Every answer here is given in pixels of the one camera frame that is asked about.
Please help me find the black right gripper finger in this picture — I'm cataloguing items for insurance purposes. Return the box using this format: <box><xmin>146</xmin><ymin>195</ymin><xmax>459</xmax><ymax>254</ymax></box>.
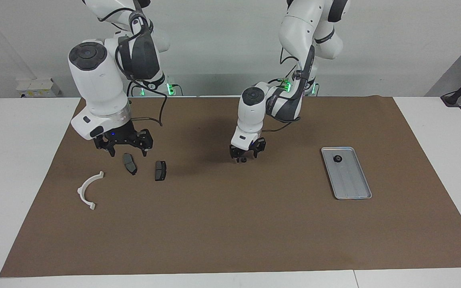
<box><xmin>134</xmin><ymin>129</ymin><xmax>154</xmax><ymax>157</ymax></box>
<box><xmin>94</xmin><ymin>137</ymin><xmax>116</xmax><ymax>157</ymax></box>

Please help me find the silver metal tray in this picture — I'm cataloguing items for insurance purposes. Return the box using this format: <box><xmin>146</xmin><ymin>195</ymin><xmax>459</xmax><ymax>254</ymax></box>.
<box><xmin>321</xmin><ymin>147</ymin><xmax>373</xmax><ymax>200</ymax></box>

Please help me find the dark curved brake pad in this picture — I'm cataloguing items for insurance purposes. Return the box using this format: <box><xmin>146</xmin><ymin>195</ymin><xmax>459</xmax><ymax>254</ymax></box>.
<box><xmin>122</xmin><ymin>153</ymin><xmax>138</xmax><ymax>176</ymax></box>

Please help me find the dark rectangular brake pad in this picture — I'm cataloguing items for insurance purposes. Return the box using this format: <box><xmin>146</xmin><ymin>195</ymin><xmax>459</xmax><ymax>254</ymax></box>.
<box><xmin>154</xmin><ymin>160</ymin><xmax>167</xmax><ymax>182</ymax></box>

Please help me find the white curved plastic part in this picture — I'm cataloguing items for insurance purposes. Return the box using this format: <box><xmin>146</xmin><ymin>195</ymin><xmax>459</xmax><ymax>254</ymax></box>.
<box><xmin>77</xmin><ymin>171</ymin><xmax>105</xmax><ymax>211</ymax></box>

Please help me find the brown table mat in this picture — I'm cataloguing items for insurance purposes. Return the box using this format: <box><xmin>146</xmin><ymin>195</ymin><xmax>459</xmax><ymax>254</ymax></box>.
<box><xmin>0</xmin><ymin>96</ymin><xmax>461</xmax><ymax>278</ymax></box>

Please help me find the white socket box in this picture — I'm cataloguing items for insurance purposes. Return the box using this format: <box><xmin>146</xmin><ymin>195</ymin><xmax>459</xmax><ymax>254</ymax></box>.
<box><xmin>16</xmin><ymin>78</ymin><xmax>61</xmax><ymax>98</ymax></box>

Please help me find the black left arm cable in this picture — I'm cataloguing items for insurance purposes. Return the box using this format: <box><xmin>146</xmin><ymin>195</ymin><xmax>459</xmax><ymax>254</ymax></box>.
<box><xmin>262</xmin><ymin>40</ymin><xmax>317</xmax><ymax>133</ymax></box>

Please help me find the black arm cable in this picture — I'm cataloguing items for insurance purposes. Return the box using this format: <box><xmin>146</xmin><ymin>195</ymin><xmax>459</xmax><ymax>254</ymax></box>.
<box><xmin>262</xmin><ymin>40</ymin><xmax>317</xmax><ymax>133</ymax></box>
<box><xmin>94</xmin><ymin>0</ymin><xmax>168</xmax><ymax>127</ymax></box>

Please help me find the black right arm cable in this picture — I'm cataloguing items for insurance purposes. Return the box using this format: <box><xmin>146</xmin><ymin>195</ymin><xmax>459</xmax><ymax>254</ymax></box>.
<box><xmin>94</xmin><ymin>0</ymin><xmax>168</xmax><ymax>127</ymax></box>

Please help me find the black right base cable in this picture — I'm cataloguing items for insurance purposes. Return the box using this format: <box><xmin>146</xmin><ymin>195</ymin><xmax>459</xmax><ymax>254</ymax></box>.
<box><xmin>127</xmin><ymin>80</ymin><xmax>144</xmax><ymax>97</ymax></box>

